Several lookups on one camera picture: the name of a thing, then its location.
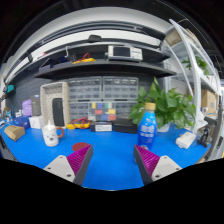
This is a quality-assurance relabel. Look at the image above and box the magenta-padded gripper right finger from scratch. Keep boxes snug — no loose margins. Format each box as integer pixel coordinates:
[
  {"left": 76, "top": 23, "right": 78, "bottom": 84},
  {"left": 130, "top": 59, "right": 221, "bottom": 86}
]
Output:
[{"left": 133, "top": 144, "right": 183, "bottom": 187}]

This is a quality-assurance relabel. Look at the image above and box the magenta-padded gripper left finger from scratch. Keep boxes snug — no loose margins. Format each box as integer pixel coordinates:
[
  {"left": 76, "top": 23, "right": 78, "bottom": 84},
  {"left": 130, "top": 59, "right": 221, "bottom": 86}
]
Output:
[{"left": 43, "top": 143, "right": 95, "bottom": 187}]

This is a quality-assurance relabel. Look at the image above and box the blue drink bottle gold cap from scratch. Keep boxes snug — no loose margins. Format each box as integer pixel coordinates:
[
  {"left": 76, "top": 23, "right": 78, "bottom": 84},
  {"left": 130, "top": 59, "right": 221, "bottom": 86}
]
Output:
[{"left": 137, "top": 102, "right": 158, "bottom": 152}]

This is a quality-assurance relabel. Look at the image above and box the flat round red coaster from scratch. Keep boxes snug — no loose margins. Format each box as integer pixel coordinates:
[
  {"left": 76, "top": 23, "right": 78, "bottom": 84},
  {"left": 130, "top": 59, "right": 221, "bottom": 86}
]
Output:
[{"left": 72, "top": 142, "right": 91, "bottom": 153}]

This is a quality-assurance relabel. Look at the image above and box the white power adapter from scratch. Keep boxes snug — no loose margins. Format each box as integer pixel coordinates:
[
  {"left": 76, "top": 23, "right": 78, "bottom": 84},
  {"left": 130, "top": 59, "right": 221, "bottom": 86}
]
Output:
[{"left": 175, "top": 131, "right": 197, "bottom": 150}]

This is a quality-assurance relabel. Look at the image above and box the yellow multimeter with red leads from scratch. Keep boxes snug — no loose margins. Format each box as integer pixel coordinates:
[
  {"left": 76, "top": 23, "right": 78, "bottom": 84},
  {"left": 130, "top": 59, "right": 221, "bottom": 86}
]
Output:
[{"left": 65, "top": 117, "right": 92, "bottom": 130}]

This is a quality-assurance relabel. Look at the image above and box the black desk device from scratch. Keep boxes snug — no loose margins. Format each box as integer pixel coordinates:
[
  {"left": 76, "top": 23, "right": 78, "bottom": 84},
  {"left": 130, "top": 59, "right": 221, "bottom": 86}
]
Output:
[{"left": 197, "top": 116, "right": 218, "bottom": 148}]

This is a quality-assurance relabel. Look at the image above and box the small white box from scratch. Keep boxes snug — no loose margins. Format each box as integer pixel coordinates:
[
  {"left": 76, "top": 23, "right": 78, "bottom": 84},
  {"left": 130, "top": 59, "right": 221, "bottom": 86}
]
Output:
[{"left": 28, "top": 115, "right": 46, "bottom": 130}]

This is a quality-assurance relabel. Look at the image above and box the black box with white label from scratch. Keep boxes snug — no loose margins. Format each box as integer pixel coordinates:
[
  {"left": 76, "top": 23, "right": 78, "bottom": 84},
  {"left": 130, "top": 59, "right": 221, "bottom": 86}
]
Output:
[{"left": 89, "top": 121, "right": 114, "bottom": 133}]

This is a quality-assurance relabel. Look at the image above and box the black rectangular device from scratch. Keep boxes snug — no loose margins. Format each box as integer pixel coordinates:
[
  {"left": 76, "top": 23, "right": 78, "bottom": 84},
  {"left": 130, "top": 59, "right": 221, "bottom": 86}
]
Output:
[{"left": 51, "top": 97, "right": 65, "bottom": 127}]

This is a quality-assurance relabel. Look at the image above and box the black zip case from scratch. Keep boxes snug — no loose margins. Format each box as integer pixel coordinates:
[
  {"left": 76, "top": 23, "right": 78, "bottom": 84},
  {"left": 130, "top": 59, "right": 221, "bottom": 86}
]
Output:
[{"left": 112, "top": 118, "right": 139, "bottom": 134}]

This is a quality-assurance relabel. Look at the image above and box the small brown cardboard box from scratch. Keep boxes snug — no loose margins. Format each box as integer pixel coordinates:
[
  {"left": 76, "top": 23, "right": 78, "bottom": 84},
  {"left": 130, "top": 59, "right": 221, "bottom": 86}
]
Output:
[{"left": 3, "top": 125, "right": 26, "bottom": 142}]

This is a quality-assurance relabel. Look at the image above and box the blue box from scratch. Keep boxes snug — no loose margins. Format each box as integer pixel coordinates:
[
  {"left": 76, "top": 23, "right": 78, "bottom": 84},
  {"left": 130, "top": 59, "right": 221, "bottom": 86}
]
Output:
[{"left": 14, "top": 114, "right": 32, "bottom": 130}]

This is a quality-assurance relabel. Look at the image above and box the green potted plant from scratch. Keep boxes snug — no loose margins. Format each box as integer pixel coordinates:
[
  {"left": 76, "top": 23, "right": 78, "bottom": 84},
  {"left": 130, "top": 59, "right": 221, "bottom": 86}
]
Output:
[{"left": 128, "top": 76, "right": 197, "bottom": 133}]

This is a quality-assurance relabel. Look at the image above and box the dark grey flat box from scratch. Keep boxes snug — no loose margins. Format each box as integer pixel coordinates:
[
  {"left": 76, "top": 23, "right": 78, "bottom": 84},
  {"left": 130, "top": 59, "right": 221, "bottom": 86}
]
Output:
[{"left": 30, "top": 95, "right": 42, "bottom": 117}]

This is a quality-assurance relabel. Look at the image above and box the clear organizer with coloured parts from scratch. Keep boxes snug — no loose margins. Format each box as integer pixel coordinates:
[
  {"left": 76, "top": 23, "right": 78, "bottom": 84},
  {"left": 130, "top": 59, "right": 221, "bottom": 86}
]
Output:
[{"left": 68, "top": 100, "right": 138, "bottom": 123}]

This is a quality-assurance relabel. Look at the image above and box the white perforated tray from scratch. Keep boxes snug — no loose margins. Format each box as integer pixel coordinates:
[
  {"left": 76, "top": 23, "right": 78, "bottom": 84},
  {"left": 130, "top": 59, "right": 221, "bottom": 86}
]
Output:
[{"left": 39, "top": 81, "right": 70, "bottom": 127}]

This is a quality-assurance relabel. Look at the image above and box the purple bag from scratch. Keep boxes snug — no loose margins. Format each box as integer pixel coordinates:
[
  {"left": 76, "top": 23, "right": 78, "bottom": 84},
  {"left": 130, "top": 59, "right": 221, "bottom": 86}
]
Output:
[{"left": 21, "top": 98, "right": 33, "bottom": 117}]

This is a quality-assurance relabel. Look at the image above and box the white shelf unit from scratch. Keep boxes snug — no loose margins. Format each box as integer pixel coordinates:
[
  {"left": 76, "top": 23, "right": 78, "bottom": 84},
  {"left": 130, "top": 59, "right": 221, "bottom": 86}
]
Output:
[{"left": 163, "top": 18, "right": 223, "bottom": 134}]

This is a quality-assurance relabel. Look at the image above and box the yellow tool with red leads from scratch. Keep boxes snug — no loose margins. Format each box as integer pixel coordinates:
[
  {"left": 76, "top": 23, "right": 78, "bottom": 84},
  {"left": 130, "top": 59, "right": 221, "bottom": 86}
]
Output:
[{"left": 72, "top": 53, "right": 97, "bottom": 65}]

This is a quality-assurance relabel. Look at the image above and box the white oscilloscope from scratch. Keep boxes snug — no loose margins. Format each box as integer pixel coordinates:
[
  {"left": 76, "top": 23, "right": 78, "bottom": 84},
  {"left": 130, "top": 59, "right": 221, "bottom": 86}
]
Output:
[{"left": 107, "top": 45, "right": 144, "bottom": 62}]

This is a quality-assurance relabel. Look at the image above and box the small black rounded device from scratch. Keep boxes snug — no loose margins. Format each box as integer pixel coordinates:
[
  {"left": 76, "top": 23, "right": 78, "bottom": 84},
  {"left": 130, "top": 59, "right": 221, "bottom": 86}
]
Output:
[{"left": 88, "top": 34, "right": 102, "bottom": 43}]

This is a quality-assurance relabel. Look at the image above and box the white mug brown handle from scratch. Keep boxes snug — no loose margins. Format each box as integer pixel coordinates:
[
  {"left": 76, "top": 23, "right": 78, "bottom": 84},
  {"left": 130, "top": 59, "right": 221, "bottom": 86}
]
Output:
[{"left": 41, "top": 124, "right": 65, "bottom": 148}]

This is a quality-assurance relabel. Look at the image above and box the black wall shelf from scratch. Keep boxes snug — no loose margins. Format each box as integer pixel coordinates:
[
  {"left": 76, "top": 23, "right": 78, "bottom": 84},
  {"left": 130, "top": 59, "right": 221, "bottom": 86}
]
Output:
[{"left": 33, "top": 41, "right": 178, "bottom": 80}]

